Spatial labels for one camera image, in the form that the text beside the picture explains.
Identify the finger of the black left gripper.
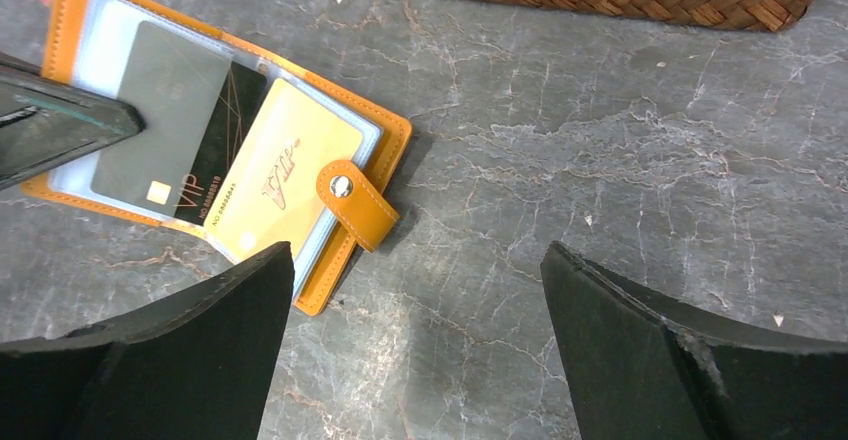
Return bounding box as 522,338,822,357
1,53,145,190

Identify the black grey VIP card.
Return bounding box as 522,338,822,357
90,21,268,225

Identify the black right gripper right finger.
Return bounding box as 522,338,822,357
541,242,847,439

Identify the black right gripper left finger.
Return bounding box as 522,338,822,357
1,242,294,439

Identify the yellow leather card holder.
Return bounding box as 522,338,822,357
22,0,412,315

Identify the gold VIP card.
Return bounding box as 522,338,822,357
204,79,363,263

